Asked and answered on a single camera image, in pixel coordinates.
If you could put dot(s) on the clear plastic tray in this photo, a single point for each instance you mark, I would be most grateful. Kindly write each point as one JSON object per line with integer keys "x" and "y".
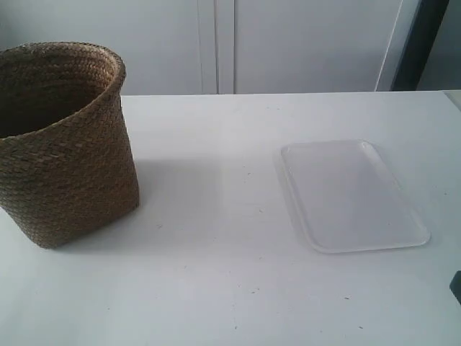
{"x": 346, "y": 199}

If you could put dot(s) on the white cabinet with doors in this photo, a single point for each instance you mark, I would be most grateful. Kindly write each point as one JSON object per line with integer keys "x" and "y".
{"x": 229, "y": 47}

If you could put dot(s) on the dark vertical post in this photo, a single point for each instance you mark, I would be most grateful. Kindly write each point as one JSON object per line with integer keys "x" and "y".
{"x": 422, "y": 35}

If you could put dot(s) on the brown woven straw basket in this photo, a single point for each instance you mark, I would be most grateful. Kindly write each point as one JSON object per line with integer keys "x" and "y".
{"x": 67, "y": 167}

